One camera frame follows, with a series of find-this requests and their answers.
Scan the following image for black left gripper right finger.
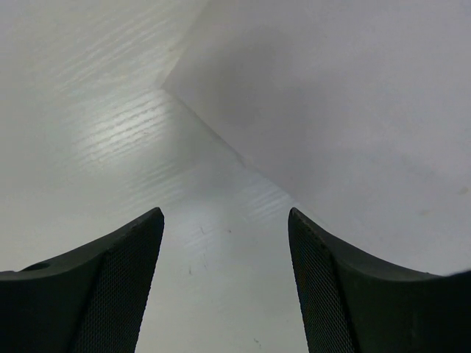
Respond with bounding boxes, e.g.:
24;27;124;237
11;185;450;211
288;209;470;352

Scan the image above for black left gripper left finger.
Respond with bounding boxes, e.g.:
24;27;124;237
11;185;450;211
1;207;164;352

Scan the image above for white tank top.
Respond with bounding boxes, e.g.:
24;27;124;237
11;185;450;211
163;1;470;274

